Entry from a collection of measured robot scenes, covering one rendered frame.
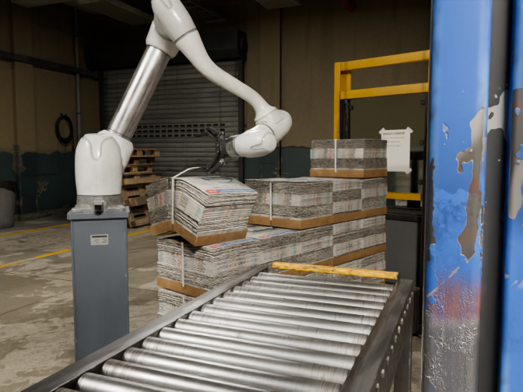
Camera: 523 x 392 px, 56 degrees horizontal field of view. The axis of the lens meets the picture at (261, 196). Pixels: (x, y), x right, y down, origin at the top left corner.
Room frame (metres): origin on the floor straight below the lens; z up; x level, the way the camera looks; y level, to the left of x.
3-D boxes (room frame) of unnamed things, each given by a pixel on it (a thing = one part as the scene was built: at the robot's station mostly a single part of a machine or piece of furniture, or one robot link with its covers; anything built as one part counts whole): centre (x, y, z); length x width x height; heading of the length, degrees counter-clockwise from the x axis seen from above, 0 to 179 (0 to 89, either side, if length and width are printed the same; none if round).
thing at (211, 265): (2.51, -0.05, 0.42); 1.17 x 0.39 x 0.83; 138
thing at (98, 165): (1.80, 0.59, 1.17); 0.18 x 0.16 x 0.22; 13
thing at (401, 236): (3.65, -1.07, 0.40); 0.69 x 0.55 x 0.80; 48
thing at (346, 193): (2.83, -0.34, 0.95); 0.38 x 0.29 x 0.23; 47
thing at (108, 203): (1.77, 0.58, 1.03); 0.22 x 0.18 x 0.06; 16
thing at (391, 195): (3.40, -0.85, 0.92); 0.57 x 0.01 x 0.05; 48
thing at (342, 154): (3.05, -0.54, 0.65); 0.39 x 0.30 x 1.29; 48
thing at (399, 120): (3.39, -0.84, 1.27); 0.57 x 0.01 x 0.65; 48
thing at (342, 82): (3.59, -0.58, 0.97); 0.09 x 0.09 x 1.75; 48
